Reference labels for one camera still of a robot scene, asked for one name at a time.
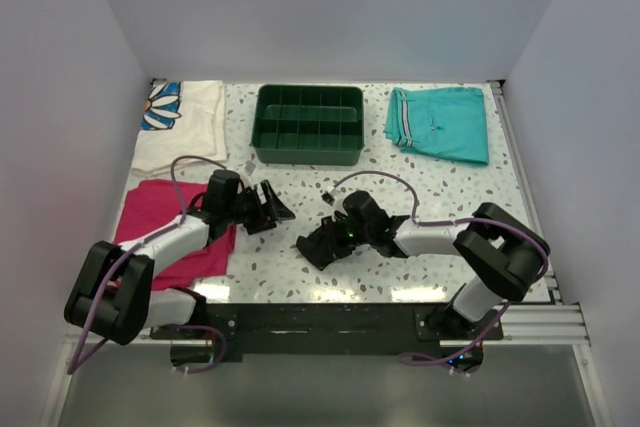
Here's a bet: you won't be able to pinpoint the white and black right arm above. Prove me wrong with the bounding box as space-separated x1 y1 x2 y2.
307 191 550 340

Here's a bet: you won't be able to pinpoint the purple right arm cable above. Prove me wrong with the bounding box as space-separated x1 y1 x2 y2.
324 170 551 373

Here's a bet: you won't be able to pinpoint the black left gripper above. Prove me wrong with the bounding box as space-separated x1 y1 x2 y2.
224 181 294 236

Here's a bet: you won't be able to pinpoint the cream daisy print shirt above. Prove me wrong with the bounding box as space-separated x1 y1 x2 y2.
131 80 227 176

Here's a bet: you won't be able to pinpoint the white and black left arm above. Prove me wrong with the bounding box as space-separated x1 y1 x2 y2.
63 169 295 345

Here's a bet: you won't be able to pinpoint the green plastic divided tray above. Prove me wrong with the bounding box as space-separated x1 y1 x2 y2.
251 84 365 167

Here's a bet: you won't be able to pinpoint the folded pink cloth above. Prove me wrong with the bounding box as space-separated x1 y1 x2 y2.
115 179 237 291

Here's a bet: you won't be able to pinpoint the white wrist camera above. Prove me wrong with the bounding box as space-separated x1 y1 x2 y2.
321 188 344 210
240 161 256 179

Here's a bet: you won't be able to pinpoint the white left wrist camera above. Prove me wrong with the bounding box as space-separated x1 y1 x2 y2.
240 161 256 179

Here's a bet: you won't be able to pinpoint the black striped underwear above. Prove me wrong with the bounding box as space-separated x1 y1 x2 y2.
296 230 350 270

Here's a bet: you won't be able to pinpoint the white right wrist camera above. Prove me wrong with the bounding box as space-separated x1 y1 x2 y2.
321 188 344 210

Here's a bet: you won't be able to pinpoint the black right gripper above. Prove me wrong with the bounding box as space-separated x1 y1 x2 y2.
312 214 373 262

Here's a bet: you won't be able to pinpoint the aluminium frame rail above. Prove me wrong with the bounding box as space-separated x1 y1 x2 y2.
501 271 590 346

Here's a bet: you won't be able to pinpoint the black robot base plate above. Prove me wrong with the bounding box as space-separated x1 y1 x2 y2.
150 303 503 366

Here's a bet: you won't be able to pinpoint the folded teal shorts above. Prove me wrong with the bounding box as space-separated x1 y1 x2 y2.
384 86 490 166

